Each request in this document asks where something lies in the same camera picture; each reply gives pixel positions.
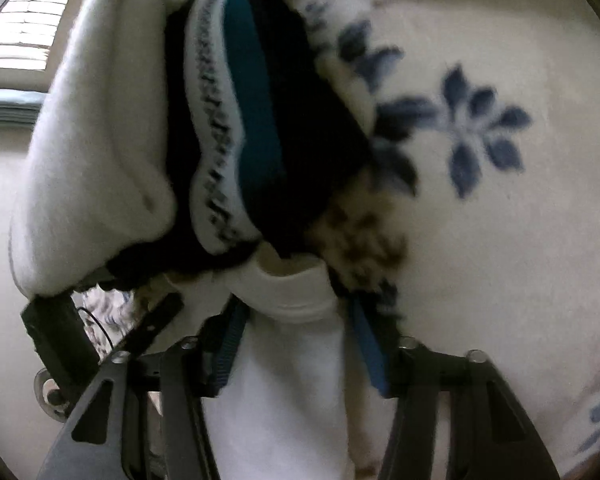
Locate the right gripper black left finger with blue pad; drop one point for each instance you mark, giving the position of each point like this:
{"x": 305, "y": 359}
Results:
{"x": 106, "y": 436}

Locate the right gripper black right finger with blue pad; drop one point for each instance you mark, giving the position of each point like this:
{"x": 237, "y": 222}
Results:
{"x": 491, "y": 435}

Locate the white t-shirt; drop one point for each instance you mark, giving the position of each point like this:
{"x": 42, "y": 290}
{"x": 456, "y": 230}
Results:
{"x": 298, "y": 404}

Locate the dark folded clothes stack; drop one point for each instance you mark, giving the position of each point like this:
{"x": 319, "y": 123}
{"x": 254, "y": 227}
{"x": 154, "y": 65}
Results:
{"x": 259, "y": 151}

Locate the folded white garment on stack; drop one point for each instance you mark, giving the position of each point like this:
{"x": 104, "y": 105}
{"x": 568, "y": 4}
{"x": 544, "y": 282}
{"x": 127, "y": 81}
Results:
{"x": 94, "y": 181}

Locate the left green curtain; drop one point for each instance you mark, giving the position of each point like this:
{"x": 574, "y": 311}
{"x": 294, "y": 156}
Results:
{"x": 19, "y": 108}

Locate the window with metal bars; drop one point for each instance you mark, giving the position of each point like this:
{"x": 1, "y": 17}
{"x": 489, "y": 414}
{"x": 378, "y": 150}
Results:
{"x": 27, "y": 31}

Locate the floral bed blanket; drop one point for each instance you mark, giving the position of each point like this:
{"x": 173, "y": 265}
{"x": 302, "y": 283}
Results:
{"x": 496, "y": 104}

